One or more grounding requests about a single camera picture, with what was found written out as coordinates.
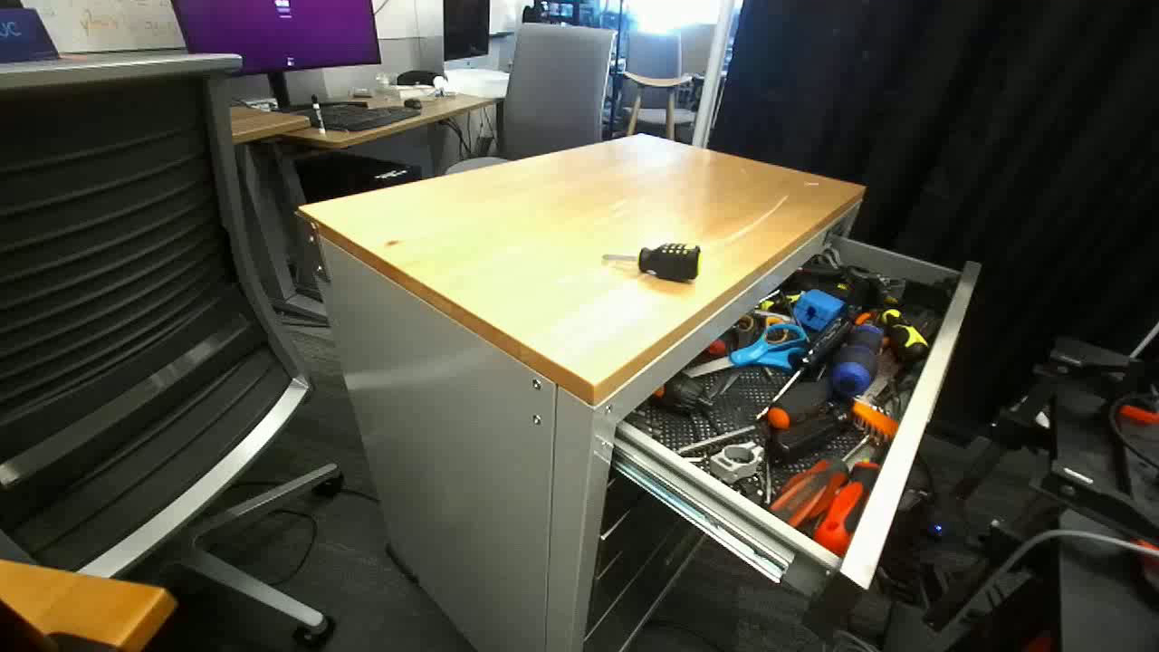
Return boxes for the stubby black screwdriver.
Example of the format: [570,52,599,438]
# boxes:
[601,239,705,287]

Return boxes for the grey metal tool drawer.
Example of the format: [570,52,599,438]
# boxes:
[613,235,985,595]

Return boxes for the grey wood-topped workbench cabinet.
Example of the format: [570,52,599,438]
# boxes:
[297,130,869,652]

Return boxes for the blue plastic block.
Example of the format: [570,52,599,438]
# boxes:
[789,287,849,337]

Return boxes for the black orange tool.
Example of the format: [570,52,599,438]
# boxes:
[756,402,851,462]

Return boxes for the grey upholstered office chair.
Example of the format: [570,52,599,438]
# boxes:
[446,18,618,172]

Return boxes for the wooden monitor desk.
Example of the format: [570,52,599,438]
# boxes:
[288,90,502,155]

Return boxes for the black keyboard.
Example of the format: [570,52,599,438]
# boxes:
[316,102,423,134]

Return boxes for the dark switched-off monitor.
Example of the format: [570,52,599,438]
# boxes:
[440,0,492,65]

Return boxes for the yellow and black tool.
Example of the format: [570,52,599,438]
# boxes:
[879,303,935,362]

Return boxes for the wooden desk with clutter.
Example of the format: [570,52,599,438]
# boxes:
[230,104,316,148]

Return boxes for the purple screen monitor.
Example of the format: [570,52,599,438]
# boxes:
[170,0,383,81]

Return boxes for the black curtain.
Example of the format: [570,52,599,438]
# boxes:
[710,0,1159,426]

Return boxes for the black mesh office chair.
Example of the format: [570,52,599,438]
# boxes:
[0,52,344,646]

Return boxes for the wooden side table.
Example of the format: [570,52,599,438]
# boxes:
[0,555,180,652]

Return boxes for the blue handled scissors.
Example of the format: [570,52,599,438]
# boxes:
[685,321,816,381]

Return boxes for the wooden frame chair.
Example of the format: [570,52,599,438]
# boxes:
[618,67,704,145]

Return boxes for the blue handled screwdriver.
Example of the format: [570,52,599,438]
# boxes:
[756,318,891,420]

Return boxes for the orange handled screwdriver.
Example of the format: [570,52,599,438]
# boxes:
[845,395,904,444]

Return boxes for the orange handled pliers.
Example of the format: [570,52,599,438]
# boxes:
[770,457,879,559]

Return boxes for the grey cable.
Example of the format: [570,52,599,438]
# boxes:
[945,521,1159,637]

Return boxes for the orange handled tool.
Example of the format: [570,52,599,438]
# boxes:
[1111,397,1159,431]

